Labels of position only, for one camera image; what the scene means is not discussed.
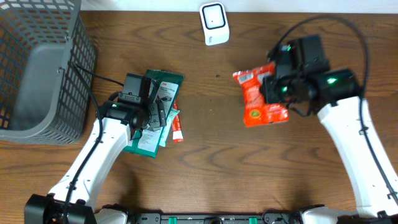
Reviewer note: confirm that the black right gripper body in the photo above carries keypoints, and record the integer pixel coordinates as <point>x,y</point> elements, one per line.
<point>290,88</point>

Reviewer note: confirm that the white green 3M package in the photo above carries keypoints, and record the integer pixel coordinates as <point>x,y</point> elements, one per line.
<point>167,87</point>

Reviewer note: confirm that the white barcode scanner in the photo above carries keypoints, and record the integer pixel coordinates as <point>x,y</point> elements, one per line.
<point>214,23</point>

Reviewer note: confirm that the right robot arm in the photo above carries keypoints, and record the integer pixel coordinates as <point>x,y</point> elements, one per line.
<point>335,97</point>

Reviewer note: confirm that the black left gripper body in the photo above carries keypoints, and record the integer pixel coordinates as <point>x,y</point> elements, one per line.
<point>158,117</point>

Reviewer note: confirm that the red tube package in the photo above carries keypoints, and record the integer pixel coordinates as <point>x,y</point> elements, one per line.
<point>177,129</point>

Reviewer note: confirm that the grey plastic mesh basket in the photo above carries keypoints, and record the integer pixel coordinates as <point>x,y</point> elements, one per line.
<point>47,60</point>

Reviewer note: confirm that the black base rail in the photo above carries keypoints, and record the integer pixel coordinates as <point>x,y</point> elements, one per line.
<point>264,218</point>

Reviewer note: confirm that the red candy bag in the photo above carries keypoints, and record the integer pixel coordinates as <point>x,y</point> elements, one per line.
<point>256,111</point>

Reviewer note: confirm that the mint green wipes pack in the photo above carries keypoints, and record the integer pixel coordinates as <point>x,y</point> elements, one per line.
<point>165,132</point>

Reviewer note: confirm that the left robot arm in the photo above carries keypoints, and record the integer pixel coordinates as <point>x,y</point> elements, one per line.
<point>73,198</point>

